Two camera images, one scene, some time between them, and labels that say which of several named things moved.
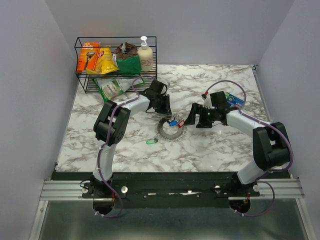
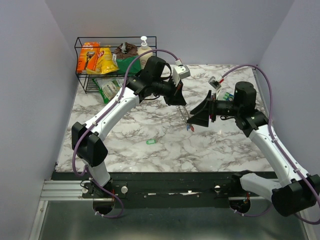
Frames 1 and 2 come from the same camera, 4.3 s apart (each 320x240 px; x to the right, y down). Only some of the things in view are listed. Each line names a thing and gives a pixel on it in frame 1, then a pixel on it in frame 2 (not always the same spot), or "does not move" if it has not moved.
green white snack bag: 111,87 does not move
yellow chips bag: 105,63 does not move
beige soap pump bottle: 145,54 does not move
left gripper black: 166,109 -> 176,97
